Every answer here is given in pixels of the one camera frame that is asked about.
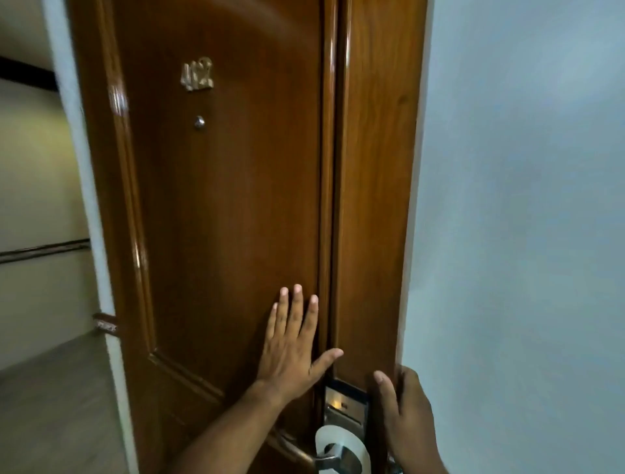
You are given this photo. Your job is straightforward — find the brown wooden door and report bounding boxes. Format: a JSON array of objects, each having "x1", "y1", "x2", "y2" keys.
[{"x1": 67, "y1": 0, "x2": 339, "y2": 474}]

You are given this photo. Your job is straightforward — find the person's right hand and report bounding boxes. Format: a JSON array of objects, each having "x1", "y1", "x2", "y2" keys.
[{"x1": 373, "y1": 365, "x2": 449, "y2": 474}]

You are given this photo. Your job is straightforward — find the dark wall rail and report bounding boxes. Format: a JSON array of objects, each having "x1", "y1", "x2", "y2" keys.
[{"x1": 0, "y1": 238, "x2": 92, "y2": 265}]

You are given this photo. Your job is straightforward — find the person's left forearm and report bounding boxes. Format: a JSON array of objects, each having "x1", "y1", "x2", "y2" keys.
[{"x1": 166, "y1": 381, "x2": 289, "y2": 474}]

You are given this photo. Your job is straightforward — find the white door hanger sign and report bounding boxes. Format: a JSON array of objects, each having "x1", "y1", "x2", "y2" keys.
[{"x1": 314, "y1": 425, "x2": 372, "y2": 474}]

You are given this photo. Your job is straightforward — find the brown wooden skirting strip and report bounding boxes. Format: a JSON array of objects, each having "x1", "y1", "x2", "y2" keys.
[{"x1": 92, "y1": 313, "x2": 118, "y2": 337}]

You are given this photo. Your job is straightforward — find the silver door lever handle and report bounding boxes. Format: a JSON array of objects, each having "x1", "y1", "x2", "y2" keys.
[{"x1": 271, "y1": 429, "x2": 365, "y2": 474}]

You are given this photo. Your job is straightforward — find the silver electronic door lock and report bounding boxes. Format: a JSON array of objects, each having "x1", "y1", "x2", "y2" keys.
[{"x1": 323, "y1": 378, "x2": 370, "y2": 441}]

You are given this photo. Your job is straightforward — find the person's left hand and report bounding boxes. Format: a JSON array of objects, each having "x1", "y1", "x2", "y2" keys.
[{"x1": 253, "y1": 284, "x2": 345, "y2": 404}]

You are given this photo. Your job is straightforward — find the brass door number plate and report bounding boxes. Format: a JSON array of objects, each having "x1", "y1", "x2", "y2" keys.
[{"x1": 180, "y1": 57, "x2": 215, "y2": 92}]

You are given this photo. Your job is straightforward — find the dark ceiling beam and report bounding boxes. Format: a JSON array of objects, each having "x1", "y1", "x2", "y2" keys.
[{"x1": 0, "y1": 56, "x2": 59, "y2": 93}]

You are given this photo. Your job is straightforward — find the brown wooden door frame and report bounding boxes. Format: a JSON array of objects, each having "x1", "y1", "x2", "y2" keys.
[{"x1": 332, "y1": 0, "x2": 429, "y2": 474}]

